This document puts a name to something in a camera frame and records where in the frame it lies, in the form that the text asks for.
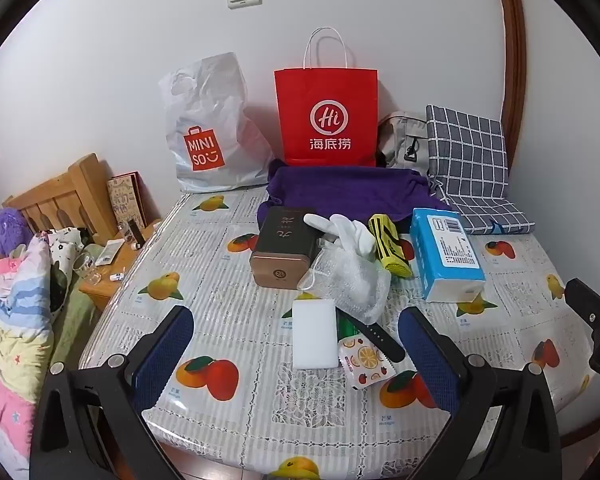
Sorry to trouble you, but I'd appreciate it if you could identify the small white box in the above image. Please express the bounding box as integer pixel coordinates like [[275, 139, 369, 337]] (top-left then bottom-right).
[[97, 240, 126, 266]]

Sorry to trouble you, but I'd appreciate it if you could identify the green bed sheet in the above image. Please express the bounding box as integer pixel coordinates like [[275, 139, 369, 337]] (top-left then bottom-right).
[[50, 245, 101, 361]]

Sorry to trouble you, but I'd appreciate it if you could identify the purple towel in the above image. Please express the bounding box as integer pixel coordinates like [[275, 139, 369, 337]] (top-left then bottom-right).
[[256, 159, 453, 236]]

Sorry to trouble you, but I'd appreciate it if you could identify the white sponge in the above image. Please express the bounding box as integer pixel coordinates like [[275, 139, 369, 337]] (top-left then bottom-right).
[[292, 298, 340, 371]]

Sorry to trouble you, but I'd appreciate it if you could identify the clear glass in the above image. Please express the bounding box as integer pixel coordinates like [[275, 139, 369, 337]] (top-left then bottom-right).
[[71, 252, 103, 283]]

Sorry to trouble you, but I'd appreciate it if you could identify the white floral cloth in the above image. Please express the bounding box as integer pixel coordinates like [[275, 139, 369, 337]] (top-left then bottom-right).
[[47, 227, 86, 281]]

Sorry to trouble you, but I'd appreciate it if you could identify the fruit print tablecloth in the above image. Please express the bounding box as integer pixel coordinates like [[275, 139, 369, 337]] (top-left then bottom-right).
[[77, 185, 600, 480]]

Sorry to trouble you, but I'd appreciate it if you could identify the purple plush toy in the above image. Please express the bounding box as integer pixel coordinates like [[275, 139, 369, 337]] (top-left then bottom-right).
[[0, 208, 31, 256]]

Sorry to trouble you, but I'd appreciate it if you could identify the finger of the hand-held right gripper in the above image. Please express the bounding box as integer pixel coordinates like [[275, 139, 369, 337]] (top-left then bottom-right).
[[564, 276, 600, 333]]

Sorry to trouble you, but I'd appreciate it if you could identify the blue tissue pack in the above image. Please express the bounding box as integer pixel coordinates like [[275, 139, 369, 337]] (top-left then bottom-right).
[[409, 208, 487, 303]]

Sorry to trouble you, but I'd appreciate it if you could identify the grey backpack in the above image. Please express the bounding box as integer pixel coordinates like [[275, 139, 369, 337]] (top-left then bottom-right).
[[377, 111, 431, 173]]

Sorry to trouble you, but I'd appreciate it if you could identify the brown tin box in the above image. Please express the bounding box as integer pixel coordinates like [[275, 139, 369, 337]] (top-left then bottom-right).
[[249, 206, 323, 291]]

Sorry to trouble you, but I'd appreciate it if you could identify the grey checked pillow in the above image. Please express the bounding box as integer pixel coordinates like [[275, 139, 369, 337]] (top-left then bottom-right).
[[425, 105, 537, 235]]

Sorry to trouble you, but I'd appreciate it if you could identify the wooden headboard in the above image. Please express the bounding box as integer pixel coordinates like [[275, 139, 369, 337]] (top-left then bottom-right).
[[2, 154, 163, 241]]

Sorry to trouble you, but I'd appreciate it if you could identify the brown book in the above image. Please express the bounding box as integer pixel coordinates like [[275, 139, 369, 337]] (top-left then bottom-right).
[[106, 172, 148, 233]]

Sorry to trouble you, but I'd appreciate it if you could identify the red paper bag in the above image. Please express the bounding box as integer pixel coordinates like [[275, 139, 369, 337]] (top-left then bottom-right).
[[273, 27, 380, 168]]

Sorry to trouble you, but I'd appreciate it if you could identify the black watch strap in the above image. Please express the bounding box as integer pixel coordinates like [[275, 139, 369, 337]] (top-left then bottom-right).
[[352, 322, 408, 363]]

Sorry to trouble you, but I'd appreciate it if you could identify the wooden nightstand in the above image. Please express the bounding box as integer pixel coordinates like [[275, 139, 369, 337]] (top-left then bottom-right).
[[77, 220, 161, 313]]

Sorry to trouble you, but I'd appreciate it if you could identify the white plastic shopping bag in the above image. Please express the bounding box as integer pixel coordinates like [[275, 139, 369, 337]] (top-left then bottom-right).
[[158, 52, 276, 195]]

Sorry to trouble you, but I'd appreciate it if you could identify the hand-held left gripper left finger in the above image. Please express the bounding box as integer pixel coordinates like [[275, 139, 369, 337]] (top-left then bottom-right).
[[29, 305, 196, 480]]

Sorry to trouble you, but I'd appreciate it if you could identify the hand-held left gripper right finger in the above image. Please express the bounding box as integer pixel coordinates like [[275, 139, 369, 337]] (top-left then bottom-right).
[[397, 306, 566, 480]]

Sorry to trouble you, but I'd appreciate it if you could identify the pastel striped blanket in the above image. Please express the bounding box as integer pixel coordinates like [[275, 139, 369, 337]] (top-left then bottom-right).
[[0, 232, 56, 461]]

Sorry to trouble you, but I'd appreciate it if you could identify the white glove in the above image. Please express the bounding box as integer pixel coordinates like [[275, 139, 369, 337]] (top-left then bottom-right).
[[304, 212, 378, 261]]

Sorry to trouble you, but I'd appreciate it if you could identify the fruit print packet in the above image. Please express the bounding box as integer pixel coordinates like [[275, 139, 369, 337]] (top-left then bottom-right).
[[337, 336, 397, 391]]

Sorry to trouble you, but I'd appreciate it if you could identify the clear bubble wrap pouch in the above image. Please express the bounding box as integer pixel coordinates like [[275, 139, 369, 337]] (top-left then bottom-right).
[[300, 245, 392, 326]]

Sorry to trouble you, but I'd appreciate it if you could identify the yellow black glove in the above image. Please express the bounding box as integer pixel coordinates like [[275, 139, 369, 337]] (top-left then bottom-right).
[[369, 213, 413, 277]]

